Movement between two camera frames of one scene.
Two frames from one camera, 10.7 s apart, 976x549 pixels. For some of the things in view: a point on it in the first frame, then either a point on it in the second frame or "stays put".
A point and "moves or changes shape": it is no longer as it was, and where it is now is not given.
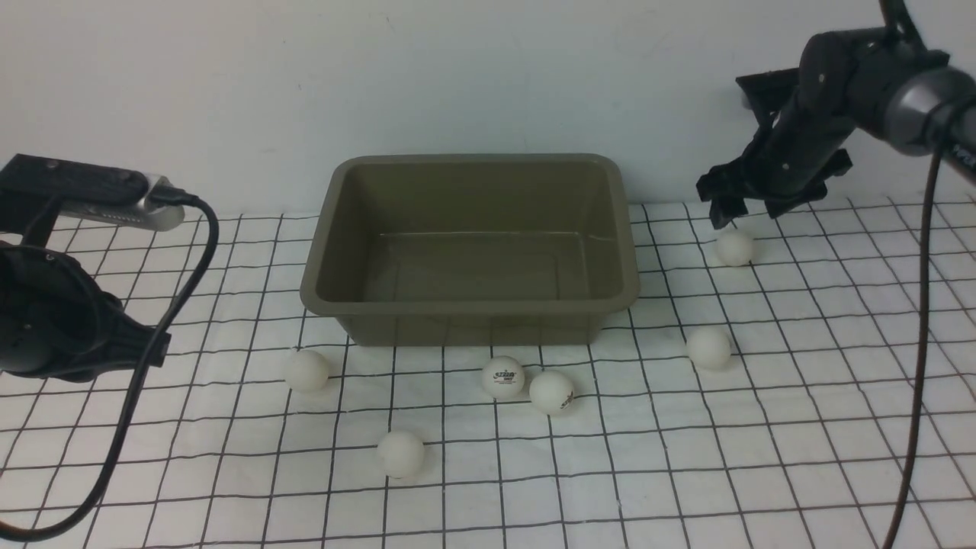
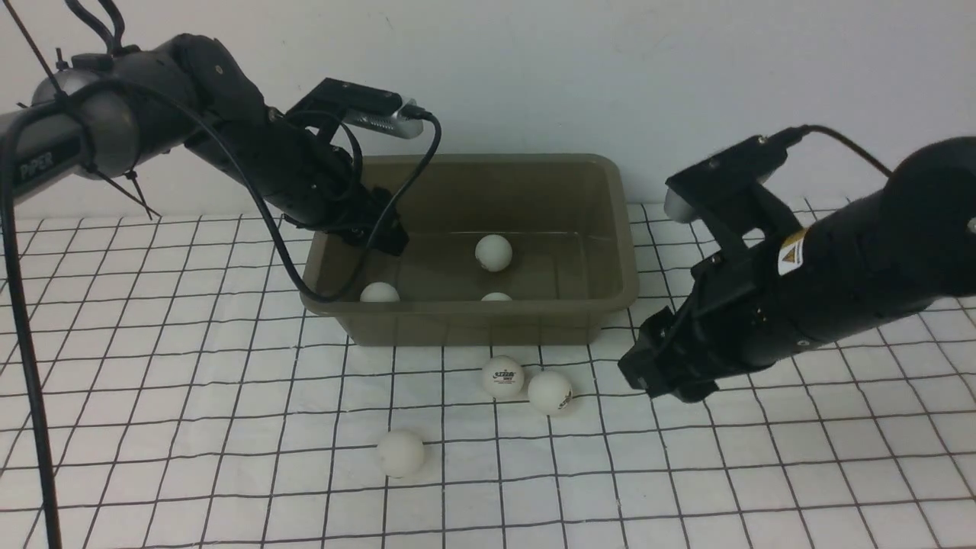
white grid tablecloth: x=758 y=393 stays put
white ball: x=709 y=347 moves or changes shape
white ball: x=306 y=370 → x=379 y=292
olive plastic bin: x=472 y=250 stays put
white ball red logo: x=503 y=377 stays put
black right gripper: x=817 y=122 → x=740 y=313
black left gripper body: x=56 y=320 → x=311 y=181
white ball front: x=401 y=454 stays put
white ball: x=735 y=248 moves or changes shape
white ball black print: x=550 y=391 stays put
